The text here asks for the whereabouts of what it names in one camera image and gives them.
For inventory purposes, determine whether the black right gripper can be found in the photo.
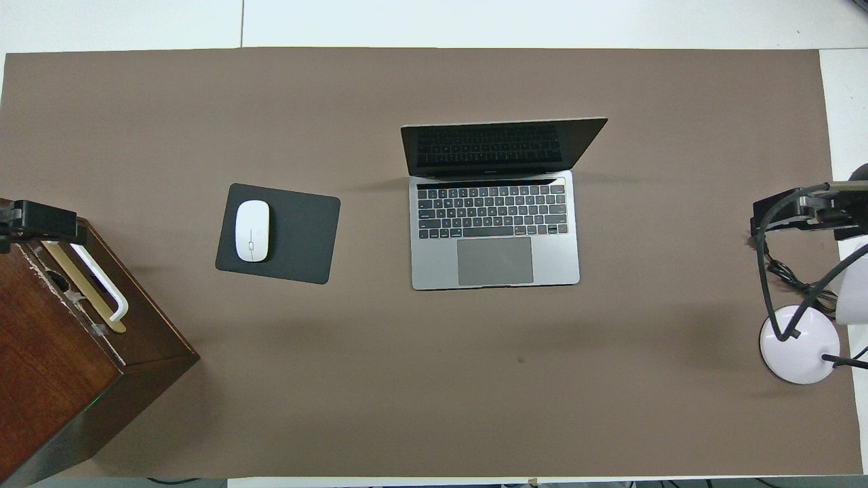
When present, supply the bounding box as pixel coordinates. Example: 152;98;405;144
751;182;868;239

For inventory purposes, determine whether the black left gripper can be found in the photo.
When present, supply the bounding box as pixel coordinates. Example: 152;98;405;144
0;199;89;253

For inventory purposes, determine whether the black power cable with plug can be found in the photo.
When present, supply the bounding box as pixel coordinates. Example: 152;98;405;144
764;247;838;316

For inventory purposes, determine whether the grey aluminium laptop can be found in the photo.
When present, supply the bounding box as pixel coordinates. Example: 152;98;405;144
400;117;609;291

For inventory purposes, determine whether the dark brown wooden box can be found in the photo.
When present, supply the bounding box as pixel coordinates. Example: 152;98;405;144
0;216;201;488

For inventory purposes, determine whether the gold metal handle plate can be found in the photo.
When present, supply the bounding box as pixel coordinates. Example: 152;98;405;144
42;241;127;334

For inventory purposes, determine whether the white box handle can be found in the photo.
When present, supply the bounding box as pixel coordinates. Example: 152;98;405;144
68;243;130;323

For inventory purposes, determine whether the large brown table mat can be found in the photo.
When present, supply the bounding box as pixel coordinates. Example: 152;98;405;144
0;47;863;479

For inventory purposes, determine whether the white desk lamp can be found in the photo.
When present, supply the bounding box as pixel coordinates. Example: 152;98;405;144
759;241;868;386

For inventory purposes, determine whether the black mouse pad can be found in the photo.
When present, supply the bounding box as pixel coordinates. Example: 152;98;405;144
215;183;341;285

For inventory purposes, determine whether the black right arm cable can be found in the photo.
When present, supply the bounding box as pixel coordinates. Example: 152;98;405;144
756;184;868;343

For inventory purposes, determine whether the white computer mouse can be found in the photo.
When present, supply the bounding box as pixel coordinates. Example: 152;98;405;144
235;200;271;263

